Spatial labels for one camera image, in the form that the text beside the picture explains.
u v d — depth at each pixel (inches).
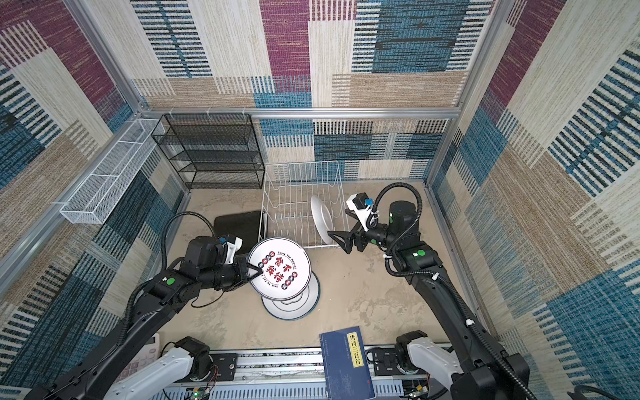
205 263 22.8
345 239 24.0
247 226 41.1
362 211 23.5
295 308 32.8
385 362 28.7
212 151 42.9
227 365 28.9
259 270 28.9
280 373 28.7
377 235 24.2
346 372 28.2
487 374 14.6
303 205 43.8
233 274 25.4
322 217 35.5
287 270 30.3
